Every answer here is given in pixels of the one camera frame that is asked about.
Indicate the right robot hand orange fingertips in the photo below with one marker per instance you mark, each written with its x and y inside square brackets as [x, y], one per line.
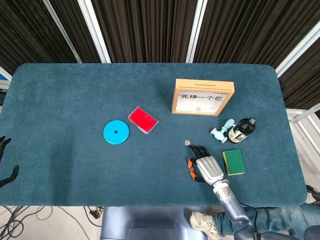
[208, 170]

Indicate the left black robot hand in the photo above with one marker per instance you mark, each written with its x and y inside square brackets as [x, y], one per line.
[2, 147]

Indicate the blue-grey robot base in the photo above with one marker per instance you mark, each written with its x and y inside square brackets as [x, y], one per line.
[150, 222]

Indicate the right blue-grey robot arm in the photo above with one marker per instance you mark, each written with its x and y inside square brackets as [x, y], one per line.
[232, 205]

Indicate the green yellow sponge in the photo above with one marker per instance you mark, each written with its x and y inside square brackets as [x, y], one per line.
[235, 162]

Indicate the light blue toy dumbbell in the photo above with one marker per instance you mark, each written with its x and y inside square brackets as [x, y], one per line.
[218, 135]

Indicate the dark glass bottle with label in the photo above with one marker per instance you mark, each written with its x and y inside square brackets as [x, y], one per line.
[242, 130]

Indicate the beige sneaker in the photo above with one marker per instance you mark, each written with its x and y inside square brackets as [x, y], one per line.
[202, 222]

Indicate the white blue panel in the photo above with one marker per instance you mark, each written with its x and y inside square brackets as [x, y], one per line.
[3, 77]

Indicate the blue jeans leg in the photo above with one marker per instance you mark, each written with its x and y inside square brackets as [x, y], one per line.
[275, 217]

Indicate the red card in clear case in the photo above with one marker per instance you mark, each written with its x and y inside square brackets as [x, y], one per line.
[143, 119]

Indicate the teal table cloth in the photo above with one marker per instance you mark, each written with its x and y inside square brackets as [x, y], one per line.
[75, 100]

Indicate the blue disc with hole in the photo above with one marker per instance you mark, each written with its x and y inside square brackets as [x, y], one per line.
[110, 135]

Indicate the black chair caster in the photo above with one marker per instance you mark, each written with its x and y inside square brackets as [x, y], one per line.
[313, 191]

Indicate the black power plug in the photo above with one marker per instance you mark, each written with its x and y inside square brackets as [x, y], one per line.
[96, 213]

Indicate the black pleated curtain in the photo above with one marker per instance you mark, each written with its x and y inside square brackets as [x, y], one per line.
[150, 30]

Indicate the wooden coin box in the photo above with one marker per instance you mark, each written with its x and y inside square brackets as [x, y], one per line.
[182, 86]

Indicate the white aluminium frame rails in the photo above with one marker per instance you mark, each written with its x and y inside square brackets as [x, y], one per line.
[303, 117]

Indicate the thin grey frame post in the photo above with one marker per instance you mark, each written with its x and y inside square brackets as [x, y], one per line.
[63, 32]

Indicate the white aluminium frame post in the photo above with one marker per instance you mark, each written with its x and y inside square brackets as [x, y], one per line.
[297, 50]
[196, 32]
[93, 30]

